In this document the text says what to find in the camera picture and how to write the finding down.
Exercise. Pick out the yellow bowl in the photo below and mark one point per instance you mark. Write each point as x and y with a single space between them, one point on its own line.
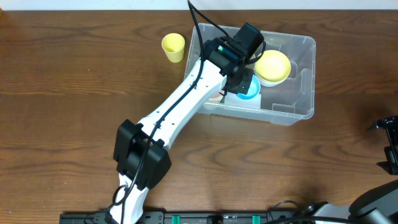
273 66

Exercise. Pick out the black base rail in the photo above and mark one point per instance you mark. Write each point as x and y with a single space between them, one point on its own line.
182 218

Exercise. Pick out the pink cup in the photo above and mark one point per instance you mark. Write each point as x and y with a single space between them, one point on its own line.
215 98

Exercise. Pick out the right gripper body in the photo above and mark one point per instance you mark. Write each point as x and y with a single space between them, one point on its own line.
389 144

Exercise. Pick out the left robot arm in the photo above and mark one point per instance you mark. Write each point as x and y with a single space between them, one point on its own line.
142 150

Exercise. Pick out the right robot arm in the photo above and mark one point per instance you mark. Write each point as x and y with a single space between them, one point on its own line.
378 205

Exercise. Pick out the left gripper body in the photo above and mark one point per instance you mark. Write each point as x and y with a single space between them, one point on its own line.
240 83

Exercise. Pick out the white bowl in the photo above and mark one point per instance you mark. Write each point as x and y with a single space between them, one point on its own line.
269 84

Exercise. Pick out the light blue cup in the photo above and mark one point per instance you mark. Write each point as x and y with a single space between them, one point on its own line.
253 90

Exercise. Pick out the clear plastic storage container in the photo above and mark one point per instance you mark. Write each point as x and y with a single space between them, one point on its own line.
285 103

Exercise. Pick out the yellow cup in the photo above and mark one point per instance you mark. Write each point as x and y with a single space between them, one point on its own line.
173 45

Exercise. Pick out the grey bowl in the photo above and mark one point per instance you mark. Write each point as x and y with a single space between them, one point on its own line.
259 77

